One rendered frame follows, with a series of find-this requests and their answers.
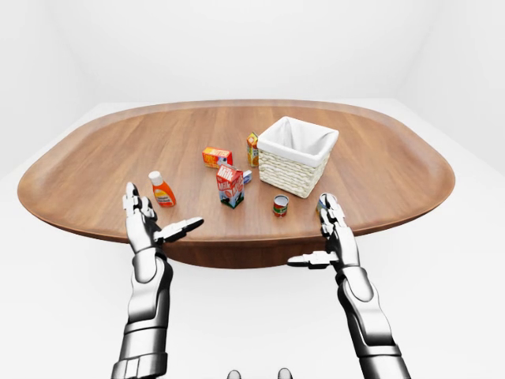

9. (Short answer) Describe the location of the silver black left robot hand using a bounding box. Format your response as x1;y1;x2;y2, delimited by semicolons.
122;182;205;255

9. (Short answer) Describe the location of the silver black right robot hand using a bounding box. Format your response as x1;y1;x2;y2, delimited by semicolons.
286;192;362;272

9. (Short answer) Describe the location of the red green soup tin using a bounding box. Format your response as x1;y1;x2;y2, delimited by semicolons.
272;194;290;218

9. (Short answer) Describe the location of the white woven basket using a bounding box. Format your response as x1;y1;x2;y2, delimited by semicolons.
256;115;340;199

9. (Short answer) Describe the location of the orange sauce bottle white cap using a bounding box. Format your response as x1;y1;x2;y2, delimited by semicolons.
148;171;178;208

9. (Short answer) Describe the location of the red white milk carton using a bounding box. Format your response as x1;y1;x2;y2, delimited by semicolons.
215;163;245;210

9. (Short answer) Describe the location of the red orange butter box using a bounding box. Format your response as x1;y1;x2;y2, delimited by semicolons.
202;146;234;170

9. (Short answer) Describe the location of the orange juice carton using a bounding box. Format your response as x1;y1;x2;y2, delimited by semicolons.
246;132;260;168

